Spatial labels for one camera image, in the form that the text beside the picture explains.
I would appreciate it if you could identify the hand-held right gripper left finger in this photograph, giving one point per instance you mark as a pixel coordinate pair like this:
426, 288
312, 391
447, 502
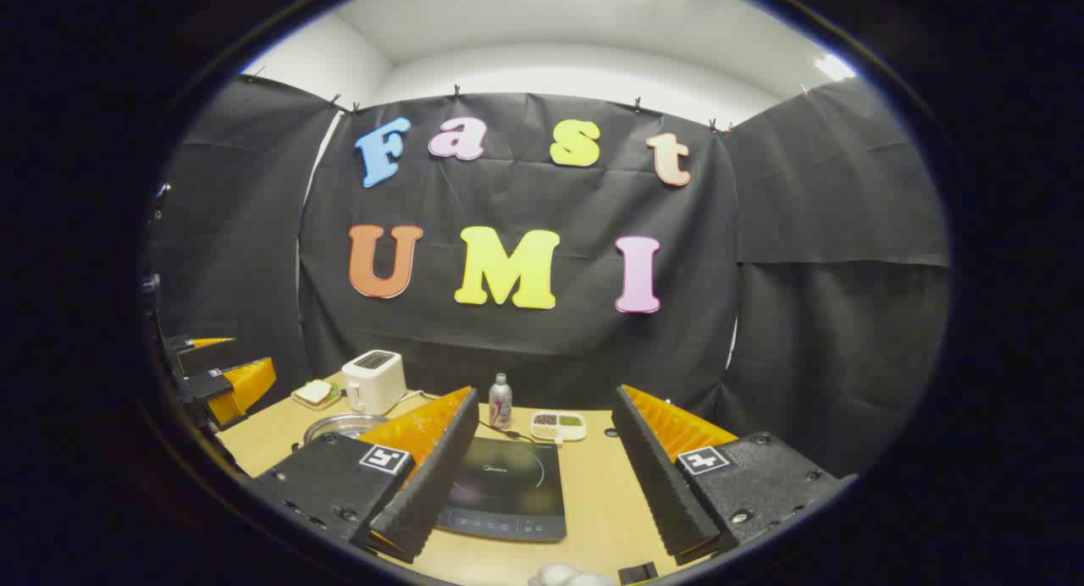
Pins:
428, 484

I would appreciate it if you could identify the silver patterned bottle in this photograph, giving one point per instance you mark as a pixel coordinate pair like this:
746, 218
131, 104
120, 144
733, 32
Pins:
500, 404

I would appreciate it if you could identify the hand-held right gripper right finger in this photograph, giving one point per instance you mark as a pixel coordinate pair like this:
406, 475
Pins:
660, 484

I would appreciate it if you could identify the white toaster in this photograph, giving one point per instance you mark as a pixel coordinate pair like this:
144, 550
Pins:
373, 384

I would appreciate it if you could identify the ceiling light panel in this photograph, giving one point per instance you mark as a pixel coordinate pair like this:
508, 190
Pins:
834, 68

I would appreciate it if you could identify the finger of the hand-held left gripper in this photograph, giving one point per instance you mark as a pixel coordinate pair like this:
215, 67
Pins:
190, 357
203, 387

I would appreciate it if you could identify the white divided seasoning dish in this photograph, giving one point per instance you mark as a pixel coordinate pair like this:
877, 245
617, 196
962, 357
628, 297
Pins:
559, 427

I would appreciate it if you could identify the stainless steel pot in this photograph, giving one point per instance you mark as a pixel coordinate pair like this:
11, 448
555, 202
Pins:
334, 427

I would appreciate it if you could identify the black induction cooktop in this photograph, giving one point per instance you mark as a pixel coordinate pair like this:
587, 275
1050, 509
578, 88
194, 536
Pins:
508, 493

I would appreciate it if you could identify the white bread sandwich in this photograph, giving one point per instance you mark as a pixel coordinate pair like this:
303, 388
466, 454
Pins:
313, 391

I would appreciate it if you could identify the pale cloth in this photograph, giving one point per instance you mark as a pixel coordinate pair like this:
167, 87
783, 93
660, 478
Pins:
567, 576

